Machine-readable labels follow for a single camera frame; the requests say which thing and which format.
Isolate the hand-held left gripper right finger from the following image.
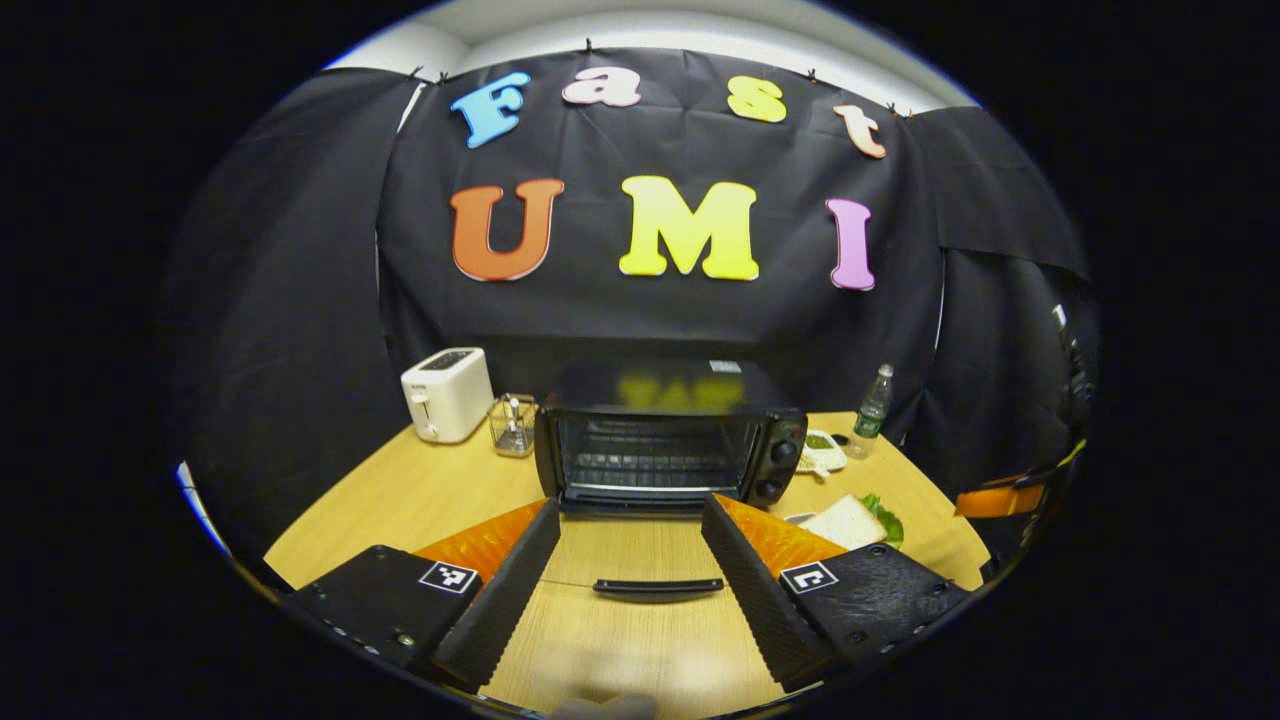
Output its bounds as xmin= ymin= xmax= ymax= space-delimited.
xmin=700 ymin=492 xmax=973 ymax=694

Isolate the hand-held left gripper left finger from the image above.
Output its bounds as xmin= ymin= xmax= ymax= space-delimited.
xmin=283 ymin=497 xmax=563 ymax=693

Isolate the sandwich with lettuce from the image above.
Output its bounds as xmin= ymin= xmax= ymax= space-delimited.
xmin=797 ymin=492 xmax=906 ymax=553

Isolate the black electric oven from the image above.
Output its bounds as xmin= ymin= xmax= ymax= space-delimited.
xmin=532 ymin=358 xmax=809 ymax=603

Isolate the clear plastic water bottle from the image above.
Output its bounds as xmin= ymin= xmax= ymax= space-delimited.
xmin=845 ymin=364 xmax=896 ymax=461

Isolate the white divided condiment dish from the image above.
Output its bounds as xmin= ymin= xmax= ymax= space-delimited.
xmin=795 ymin=430 xmax=849 ymax=476

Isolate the clear glass holder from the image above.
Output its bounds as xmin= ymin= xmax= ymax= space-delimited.
xmin=487 ymin=393 xmax=539 ymax=459

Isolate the white toaster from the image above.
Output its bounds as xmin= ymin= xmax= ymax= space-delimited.
xmin=400 ymin=347 xmax=496 ymax=445

